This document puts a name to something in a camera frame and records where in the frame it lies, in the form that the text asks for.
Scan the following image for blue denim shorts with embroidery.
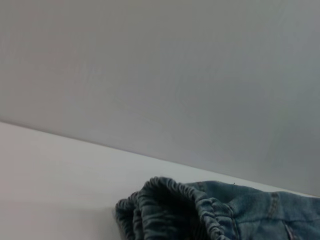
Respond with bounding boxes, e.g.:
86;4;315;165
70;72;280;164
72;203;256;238
114;176;320;240

